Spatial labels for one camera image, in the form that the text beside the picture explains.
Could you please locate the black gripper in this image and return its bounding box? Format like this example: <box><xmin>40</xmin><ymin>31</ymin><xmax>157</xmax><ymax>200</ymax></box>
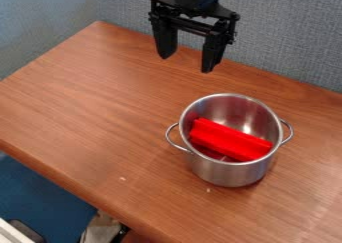
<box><xmin>149</xmin><ymin>0</ymin><xmax>240</xmax><ymax>73</ymax></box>

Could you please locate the stainless steel pot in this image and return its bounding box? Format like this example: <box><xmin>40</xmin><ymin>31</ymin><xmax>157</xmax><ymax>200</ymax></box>
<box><xmin>167</xmin><ymin>93</ymin><xmax>294</xmax><ymax>187</ymax></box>

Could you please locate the red rectangular block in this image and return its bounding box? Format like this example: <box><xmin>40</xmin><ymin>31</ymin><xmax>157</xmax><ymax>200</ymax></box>
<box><xmin>189</xmin><ymin>118</ymin><xmax>272</xmax><ymax>162</ymax></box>

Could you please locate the white device corner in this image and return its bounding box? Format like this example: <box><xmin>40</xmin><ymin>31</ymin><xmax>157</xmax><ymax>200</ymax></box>
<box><xmin>0</xmin><ymin>218</ymin><xmax>46</xmax><ymax>243</ymax></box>

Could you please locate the grey table leg bracket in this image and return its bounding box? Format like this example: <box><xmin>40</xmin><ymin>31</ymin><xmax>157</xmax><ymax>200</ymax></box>
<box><xmin>79</xmin><ymin>211</ymin><xmax>129</xmax><ymax>243</ymax></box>

